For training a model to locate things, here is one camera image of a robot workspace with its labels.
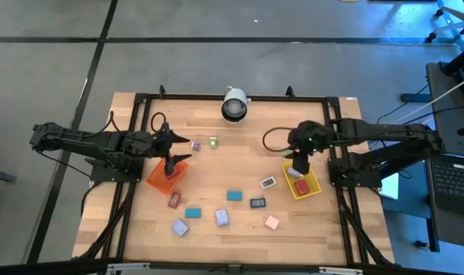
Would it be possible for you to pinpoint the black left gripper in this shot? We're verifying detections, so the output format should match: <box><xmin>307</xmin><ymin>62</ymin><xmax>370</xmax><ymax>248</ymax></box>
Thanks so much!
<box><xmin>145</xmin><ymin>121</ymin><xmax>193</xmax><ymax>178</ymax></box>

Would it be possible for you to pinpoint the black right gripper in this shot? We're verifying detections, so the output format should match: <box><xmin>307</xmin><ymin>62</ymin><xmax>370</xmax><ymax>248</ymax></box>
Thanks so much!
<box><xmin>287</xmin><ymin>119</ymin><xmax>326</xmax><ymax>176</ymax></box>

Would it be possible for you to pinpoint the red block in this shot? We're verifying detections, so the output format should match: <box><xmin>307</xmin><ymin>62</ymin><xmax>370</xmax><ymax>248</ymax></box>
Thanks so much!
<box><xmin>294</xmin><ymin>178</ymin><xmax>312</xmax><ymax>196</ymax></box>

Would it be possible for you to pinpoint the pink plug charger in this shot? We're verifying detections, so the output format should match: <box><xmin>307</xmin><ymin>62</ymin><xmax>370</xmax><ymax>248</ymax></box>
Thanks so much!
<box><xmin>264</xmin><ymin>215</ymin><xmax>281</xmax><ymax>231</ymax></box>

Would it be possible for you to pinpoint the office chair base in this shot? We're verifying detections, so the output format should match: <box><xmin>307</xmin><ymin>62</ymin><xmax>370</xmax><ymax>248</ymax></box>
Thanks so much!
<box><xmin>425</xmin><ymin>0</ymin><xmax>464</xmax><ymax>44</ymax></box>

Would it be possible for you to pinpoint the orange plastic basket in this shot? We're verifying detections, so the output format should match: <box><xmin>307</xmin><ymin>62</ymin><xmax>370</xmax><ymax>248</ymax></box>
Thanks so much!
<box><xmin>145</xmin><ymin>157</ymin><xmax>190</xmax><ymax>196</ymax></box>

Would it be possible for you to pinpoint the yellow plastic basket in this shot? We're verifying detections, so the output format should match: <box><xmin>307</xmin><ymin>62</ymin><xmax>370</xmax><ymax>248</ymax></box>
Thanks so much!
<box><xmin>281</xmin><ymin>159</ymin><xmax>323</xmax><ymax>201</ymax></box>

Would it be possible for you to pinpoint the red digital thermometer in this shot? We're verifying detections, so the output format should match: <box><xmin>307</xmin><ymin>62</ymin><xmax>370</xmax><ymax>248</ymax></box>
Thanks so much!
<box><xmin>167</xmin><ymin>191</ymin><xmax>182</xmax><ymax>210</ymax></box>

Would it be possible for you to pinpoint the pale cyan sheet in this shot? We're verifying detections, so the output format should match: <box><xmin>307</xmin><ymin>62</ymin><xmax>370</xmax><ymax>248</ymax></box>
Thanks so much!
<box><xmin>380</xmin><ymin>173</ymin><xmax>401</xmax><ymax>201</ymax></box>

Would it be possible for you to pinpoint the dark grey desk panel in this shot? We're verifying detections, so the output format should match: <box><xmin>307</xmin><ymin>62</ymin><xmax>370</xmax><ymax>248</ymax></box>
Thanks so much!
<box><xmin>424</xmin><ymin>60</ymin><xmax>464</xmax><ymax>156</ymax></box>

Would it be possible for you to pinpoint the black laptop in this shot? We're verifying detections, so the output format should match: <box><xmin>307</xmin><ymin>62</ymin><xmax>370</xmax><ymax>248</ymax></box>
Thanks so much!
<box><xmin>424</xmin><ymin>150</ymin><xmax>464</xmax><ymax>249</ymax></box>

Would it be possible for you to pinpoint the black crossbar with silver brackets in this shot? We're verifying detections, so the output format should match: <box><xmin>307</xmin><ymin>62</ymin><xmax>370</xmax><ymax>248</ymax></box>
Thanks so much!
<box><xmin>0</xmin><ymin>257</ymin><xmax>464</xmax><ymax>275</ymax></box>

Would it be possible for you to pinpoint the grey furniture foot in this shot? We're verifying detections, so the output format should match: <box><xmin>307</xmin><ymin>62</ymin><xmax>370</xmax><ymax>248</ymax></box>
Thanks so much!
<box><xmin>0</xmin><ymin>167</ymin><xmax>18</xmax><ymax>184</ymax></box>

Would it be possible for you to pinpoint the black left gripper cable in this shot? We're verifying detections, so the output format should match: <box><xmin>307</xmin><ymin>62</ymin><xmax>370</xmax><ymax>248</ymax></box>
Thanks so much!
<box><xmin>150</xmin><ymin>111</ymin><xmax>168</xmax><ymax>135</ymax></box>

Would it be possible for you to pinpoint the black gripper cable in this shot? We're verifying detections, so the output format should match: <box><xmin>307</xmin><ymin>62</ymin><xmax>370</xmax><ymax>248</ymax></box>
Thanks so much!
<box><xmin>150</xmin><ymin>111</ymin><xmax>168</xmax><ymax>135</ymax></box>
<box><xmin>261</xmin><ymin>126</ymin><xmax>294</xmax><ymax>154</ymax></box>

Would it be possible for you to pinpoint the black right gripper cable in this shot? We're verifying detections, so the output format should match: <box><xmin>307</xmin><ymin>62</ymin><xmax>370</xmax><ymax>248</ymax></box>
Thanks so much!
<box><xmin>261</xmin><ymin>126</ymin><xmax>294</xmax><ymax>154</ymax></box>

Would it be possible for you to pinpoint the black aluminium table frame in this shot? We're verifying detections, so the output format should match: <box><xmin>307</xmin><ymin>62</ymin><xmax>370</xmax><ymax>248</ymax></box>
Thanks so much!
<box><xmin>73</xmin><ymin>84</ymin><xmax>397</xmax><ymax>268</ymax></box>

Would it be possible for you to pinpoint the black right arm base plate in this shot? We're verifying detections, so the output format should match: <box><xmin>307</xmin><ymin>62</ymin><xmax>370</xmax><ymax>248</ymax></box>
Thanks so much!
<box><xmin>327</xmin><ymin>157</ymin><xmax>383</xmax><ymax>189</ymax></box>

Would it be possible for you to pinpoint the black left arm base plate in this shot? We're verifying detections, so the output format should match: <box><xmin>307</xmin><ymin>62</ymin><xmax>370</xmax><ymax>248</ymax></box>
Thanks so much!
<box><xmin>89</xmin><ymin>152</ymin><xmax>145</xmax><ymax>184</ymax></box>

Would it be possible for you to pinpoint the white cable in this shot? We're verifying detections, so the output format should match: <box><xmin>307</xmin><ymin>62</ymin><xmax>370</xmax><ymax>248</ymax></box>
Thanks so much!
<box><xmin>401</xmin><ymin>73</ymin><xmax>464</xmax><ymax>123</ymax></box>

